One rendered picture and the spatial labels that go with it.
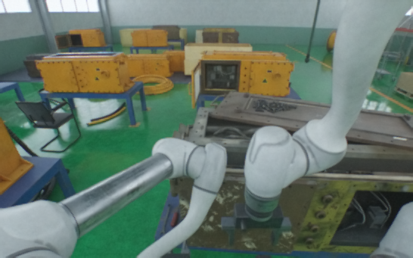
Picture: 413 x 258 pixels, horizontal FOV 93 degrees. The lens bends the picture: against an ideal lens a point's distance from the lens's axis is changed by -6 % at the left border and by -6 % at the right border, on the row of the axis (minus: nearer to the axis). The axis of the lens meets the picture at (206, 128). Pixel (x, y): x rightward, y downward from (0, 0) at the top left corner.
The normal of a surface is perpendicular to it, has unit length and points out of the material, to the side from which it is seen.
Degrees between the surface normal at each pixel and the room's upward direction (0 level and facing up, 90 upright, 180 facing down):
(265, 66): 90
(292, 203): 90
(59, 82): 90
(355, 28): 112
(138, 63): 90
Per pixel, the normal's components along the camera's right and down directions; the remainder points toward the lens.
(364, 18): -0.66, 0.64
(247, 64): -0.07, 0.49
